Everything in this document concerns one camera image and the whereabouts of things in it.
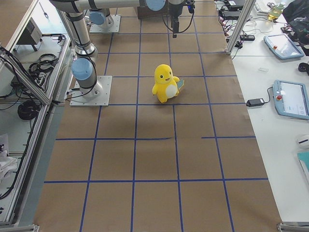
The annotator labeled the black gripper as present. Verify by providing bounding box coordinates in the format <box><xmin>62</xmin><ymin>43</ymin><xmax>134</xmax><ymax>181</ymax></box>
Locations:
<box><xmin>168</xmin><ymin>0</ymin><xmax>183</xmax><ymax>38</ymax></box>

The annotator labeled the yellow plush dinosaur toy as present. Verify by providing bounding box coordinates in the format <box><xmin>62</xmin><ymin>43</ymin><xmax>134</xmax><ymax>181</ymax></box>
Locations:
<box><xmin>152</xmin><ymin>64</ymin><xmax>184</xmax><ymax>103</ymax></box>

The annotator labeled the small black device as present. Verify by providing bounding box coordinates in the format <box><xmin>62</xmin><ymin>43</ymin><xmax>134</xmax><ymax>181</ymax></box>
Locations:
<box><xmin>239</xmin><ymin>35</ymin><xmax>255</xmax><ymax>41</ymax></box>

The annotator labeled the yellow liquid bottle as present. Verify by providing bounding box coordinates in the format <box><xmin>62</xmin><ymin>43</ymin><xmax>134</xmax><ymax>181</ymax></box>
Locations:
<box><xmin>267</xmin><ymin>2</ymin><xmax>285</xmax><ymax>21</ymax></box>

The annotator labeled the upper teach pendant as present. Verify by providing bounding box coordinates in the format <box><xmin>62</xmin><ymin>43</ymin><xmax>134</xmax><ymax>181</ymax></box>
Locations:
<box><xmin>264</xmin><ymin>34</ymin><xmax>305</xmax><ymax>59</ymax></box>

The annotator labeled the teach pendant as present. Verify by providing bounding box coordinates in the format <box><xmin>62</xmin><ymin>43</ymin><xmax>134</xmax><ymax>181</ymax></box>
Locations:
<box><xmin>273</xmin><ymin>80</ymin><xmax>309</xmax><ymax>120</ymax></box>
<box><xmin>264</xmin><ymin>34</ymin><xmax>305</xmax><ymax>59</ymax></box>

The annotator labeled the black power adapter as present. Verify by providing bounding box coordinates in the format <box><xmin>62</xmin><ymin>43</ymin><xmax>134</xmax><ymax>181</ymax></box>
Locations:
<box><xmin>246</xmin><ymin>98</ymin><xmax>265</xmax><ymax>107</ymax></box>

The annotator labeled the lower teach pendant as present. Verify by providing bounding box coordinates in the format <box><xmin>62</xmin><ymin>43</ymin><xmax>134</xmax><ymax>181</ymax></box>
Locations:
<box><xmin>273</xmin><ymin>80</ymin><xmax>309</xmax><ymax>120</ymax></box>

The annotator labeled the grey metal box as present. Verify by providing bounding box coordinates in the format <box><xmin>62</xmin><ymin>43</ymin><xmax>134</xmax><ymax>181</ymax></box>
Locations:
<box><xmin>16</xmin><ymin>17</ymin><xmax>42</xmax><ymax>51</ymax></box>

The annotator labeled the white round device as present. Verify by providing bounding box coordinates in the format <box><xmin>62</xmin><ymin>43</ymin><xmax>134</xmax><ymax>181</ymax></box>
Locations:
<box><xmin>296</xmin><ymin>134</ymin><xmax>309</xmax><ymax>148</ymax></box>

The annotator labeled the teal notebook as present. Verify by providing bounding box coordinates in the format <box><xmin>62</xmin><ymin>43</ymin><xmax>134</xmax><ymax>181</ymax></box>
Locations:
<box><xmin>297</xmin><ymin>151</ymin><xmax>309</xmax><ymax>181</ymax></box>

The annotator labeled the aluminium frame post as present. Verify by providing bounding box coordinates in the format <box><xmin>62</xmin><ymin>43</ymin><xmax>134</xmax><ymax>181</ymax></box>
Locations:
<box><xmin>225</xmin><ymin>0</ymin><xmax>256</xmax><ymax>55</ymax></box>

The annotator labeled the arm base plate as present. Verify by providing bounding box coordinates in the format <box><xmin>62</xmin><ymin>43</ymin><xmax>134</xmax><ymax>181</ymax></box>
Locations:
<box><xmin>89</xmin><ymin>14</ymin><xmax>121</xmax><ymax>34</ymax></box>
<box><xmin>70</xmin><ymin>75</ymin><xmax>112</xmax><ymax>107</ymax></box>

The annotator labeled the coiled black cable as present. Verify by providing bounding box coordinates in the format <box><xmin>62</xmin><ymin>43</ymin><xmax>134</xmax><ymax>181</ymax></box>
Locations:
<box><xmin>17</xmin><ymin>100</ymin><xmax>39</xmax><ymax>121</ymax></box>

